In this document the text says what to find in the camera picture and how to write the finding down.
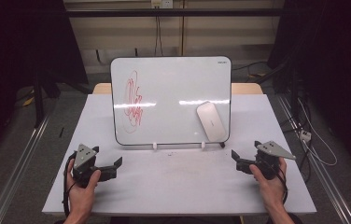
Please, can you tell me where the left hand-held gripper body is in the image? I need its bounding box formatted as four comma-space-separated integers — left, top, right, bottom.
70, 144, 101, 189

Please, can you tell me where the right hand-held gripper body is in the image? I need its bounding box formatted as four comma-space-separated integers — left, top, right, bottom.
254, 140, 297, 181

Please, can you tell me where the white whiteboard eraser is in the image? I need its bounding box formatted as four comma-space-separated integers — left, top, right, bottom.
195, 101, 229, 143

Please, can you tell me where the white whiteboard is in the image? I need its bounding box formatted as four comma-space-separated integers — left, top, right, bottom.
110, 55, 232, 147

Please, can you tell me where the person's right hand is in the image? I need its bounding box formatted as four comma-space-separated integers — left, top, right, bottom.
248, 157, 288, 210

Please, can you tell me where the person's left hand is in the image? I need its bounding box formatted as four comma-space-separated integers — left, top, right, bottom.
65, 158, 102, 218

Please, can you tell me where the white power strip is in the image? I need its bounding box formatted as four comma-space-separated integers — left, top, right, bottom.
299, 129, 313, 143

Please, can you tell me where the wooden table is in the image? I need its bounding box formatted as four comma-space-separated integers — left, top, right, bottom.
91, 82, 264, 95

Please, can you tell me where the black metal stand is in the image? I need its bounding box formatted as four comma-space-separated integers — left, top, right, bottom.
33, 70, 47, 129

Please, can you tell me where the black curtain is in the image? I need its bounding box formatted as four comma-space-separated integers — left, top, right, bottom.
0, 0, 90, 169
267, 0, 351, 178

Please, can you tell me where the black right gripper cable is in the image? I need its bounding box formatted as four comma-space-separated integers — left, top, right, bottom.
270, 166, 289, 205

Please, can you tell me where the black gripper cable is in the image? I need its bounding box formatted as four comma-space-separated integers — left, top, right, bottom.
62, 152, 78, 217
270, 166, 289, 205

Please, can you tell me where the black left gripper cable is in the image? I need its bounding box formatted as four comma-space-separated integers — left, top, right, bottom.
62, 152, 78, 217

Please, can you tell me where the aluminium floor rail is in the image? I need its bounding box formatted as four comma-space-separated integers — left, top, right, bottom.
276, 94, 351, 224
0, 114, 52, 224

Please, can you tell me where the white floor cable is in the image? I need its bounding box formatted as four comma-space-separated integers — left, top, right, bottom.
297, 98, 339, 167

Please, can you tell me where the black floor cable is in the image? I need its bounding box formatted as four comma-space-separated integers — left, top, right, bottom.
231, 61, 270, 73

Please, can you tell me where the black hanging cable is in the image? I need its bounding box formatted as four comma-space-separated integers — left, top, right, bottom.
154, 15, 164, 57

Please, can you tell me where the white wall socket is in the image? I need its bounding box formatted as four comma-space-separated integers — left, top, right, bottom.
150, 0, 175, 9

